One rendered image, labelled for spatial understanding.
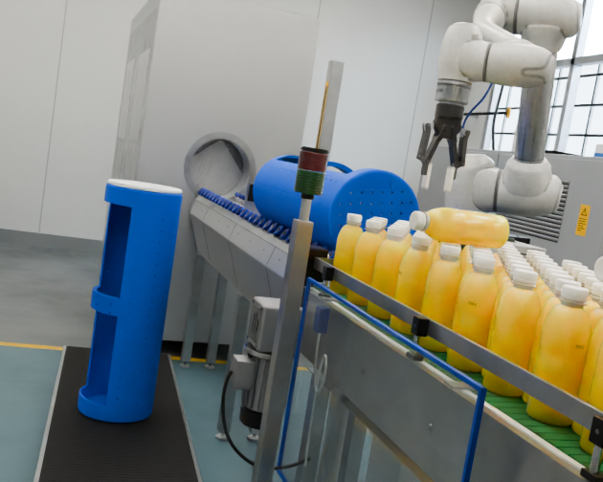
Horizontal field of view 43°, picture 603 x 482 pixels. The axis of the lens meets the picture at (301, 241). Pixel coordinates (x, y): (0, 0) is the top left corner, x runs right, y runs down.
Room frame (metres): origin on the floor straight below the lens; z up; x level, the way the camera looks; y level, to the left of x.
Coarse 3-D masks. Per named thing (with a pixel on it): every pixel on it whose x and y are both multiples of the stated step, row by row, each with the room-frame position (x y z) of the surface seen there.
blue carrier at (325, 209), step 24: (264, 168) 2.90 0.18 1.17; (288, 168) 2.66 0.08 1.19; (264, 192) 2.77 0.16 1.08; (288, 192) 2.51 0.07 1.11; (336, 192) 2.13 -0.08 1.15; (360, 192) 2.14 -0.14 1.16; (384, 192) 2.17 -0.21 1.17; (408, 192) 2.19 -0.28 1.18; (264, 216) 2.90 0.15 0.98; (288, 216) 2.51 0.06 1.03; (312, 216) 2.26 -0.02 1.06; (336, 216) 2.12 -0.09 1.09; (384, 216) 2.17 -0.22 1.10; (408, 216) 2.20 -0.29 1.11; (312, 240) 2.38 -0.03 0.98; (336, 240) 2.13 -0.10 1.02
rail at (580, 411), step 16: (336, 272) 1.83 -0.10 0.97; (352, 288) 1.73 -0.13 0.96; (368, 288) 1.64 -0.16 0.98; (384, 304) 1.56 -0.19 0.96; (400, 304) 1.49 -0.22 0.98; (432, 320) 1.37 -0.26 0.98; (432, 336) 1.36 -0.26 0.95; (448, 336) 1.31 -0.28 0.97; (464, 352) 1.25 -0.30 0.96; (480, 352) 1.20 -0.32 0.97; (496, 368) 1.16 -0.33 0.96; (512, 368) 1.12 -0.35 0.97; (512, 384) 1.11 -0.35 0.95; (528, 384) 1.08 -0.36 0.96; (544, 384) 1.05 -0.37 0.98; (544, 400) 1.04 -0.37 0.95; (560, 400) 1.01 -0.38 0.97; (576, 400) 0.98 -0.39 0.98; (576, 416) 0.98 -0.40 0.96; (592, 416) 0.95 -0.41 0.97
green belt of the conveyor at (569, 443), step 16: (384, 320) 1.69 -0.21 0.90; (432, 352) 1.46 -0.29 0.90; (496, 400) 1.20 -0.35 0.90; (512, 400) 1.21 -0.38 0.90; (512, 416) 1.12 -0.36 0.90; (528, 416) 1.13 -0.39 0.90; (544, 432) 1.07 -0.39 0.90; (560, 432) 1.08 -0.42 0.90; (560, 448) 1.01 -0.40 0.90; (576, 448) 1.02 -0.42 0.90
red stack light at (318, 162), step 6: (300, 156) 1.64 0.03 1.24; (306, 156) 1.63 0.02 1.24; (312, 156) 1.62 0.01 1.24; (318, 156) 1.63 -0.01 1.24; (324, 156) 1.64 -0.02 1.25; (300, 162) 1.64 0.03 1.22; (306, 162) 1.63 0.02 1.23; (312, 162) 1.63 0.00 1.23; (318, 162) 1.63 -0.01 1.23; (324, 162) 1.64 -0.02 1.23; (300, 168) 1.64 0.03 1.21; (306, 168) 1.63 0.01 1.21; (312, 168) 1.63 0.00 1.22; (318, 168) 1.63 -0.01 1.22; (324, 168) 1.64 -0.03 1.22
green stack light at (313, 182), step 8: (296, 176) 1.65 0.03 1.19; (304, 176) 1.63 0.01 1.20; (312, 176) 1.63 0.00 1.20; (320, 176) 1.63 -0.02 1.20; (296, 184) 1.64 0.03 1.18; (304, 184) 1.63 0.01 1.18; (312, 184) 1.63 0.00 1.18; (320, 184) 1.64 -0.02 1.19; (304, 192) 1.63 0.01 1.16; (312, 192) 1.63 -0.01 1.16; (320, 192) 1.64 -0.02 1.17
